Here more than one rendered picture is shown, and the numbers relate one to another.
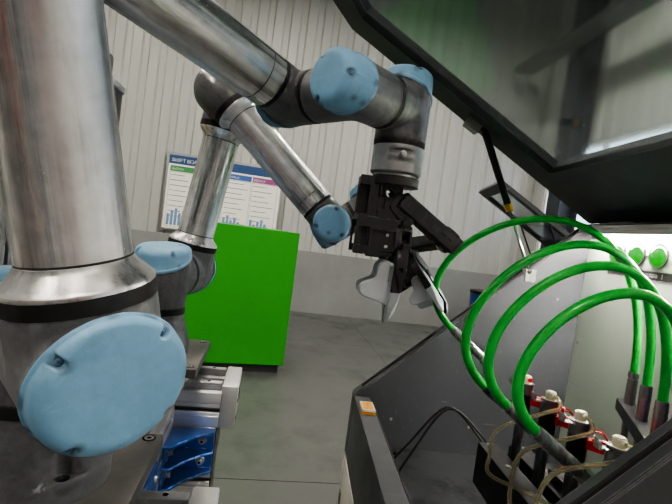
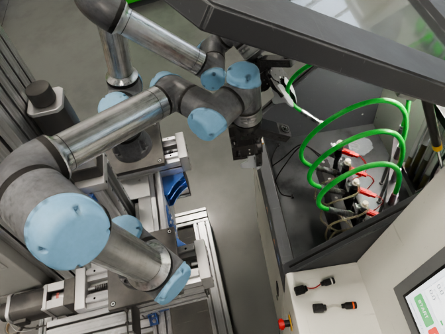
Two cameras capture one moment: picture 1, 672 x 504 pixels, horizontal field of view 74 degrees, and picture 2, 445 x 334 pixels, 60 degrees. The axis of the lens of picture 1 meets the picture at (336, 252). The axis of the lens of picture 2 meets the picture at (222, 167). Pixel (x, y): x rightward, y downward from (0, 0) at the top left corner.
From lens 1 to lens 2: 0.79 m
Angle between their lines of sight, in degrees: 50
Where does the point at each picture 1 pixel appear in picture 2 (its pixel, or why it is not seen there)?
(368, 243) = (240, 156)
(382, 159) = (238, 122)
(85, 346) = (167, 293)
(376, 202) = (240, 136)
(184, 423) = (167, 175)
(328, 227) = (212, 85)
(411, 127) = (250, 109)
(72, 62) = (128, 258)
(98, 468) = not seen: hidden behind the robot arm
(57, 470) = not seen: hidden behind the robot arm
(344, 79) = (208, 138)
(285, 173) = (172, 58)
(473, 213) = not seen: outside the picture
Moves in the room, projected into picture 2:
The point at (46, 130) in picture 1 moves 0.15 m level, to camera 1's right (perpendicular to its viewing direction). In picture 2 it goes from (131, 271) to (202, 264)
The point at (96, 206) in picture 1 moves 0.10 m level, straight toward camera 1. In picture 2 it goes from (150, 268) to (170, 306)
